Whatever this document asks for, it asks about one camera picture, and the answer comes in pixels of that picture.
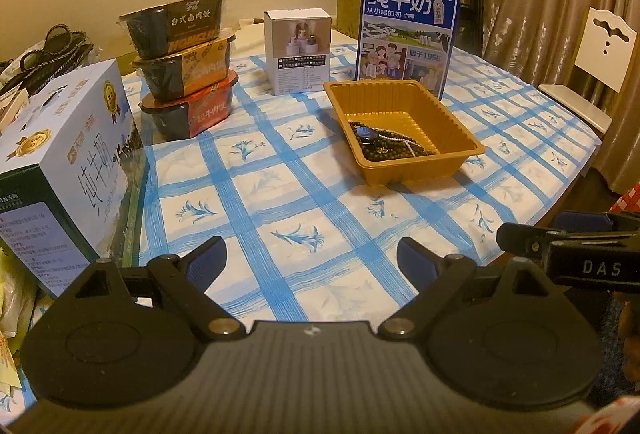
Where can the white product box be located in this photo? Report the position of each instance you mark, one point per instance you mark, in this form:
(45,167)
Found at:
(300,54)

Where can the black meal bowl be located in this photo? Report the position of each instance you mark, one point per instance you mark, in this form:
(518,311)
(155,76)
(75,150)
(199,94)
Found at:
(170,26)

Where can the red label meal bowl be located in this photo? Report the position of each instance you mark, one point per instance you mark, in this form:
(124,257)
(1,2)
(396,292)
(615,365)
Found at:
(190,111)

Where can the blue checked tablecloth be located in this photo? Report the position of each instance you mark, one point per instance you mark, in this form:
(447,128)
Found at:
(300,194)

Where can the white milk carton box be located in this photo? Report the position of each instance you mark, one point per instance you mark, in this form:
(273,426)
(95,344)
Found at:
(65,174)

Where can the pale yellow plastic bags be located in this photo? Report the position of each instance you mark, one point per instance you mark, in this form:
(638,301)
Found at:
(15,314)

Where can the red checked cloth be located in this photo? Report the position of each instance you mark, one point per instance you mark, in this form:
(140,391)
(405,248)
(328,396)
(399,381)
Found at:
(629,199)

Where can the orange plastic tray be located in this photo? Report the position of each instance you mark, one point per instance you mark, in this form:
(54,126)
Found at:
(400,106)

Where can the yellow label meal bowl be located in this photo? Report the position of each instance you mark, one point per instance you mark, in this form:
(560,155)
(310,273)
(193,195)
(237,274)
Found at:
(185,69)

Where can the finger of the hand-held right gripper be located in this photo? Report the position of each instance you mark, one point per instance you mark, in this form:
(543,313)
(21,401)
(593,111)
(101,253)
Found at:
(530,239)
(585,221)

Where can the blue milk carton box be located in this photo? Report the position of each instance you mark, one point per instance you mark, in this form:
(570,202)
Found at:
(405,39)

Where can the red and white packet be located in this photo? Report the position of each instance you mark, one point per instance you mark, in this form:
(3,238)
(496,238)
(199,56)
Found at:
(610,416)

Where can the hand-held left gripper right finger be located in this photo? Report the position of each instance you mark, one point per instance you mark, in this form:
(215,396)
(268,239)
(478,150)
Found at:
(415,260)

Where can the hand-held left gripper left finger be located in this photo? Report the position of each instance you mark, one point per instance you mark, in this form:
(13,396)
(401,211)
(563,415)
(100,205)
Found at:
(205,260)

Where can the white wooden chair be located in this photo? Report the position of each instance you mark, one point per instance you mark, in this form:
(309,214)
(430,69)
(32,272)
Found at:
(595,64)

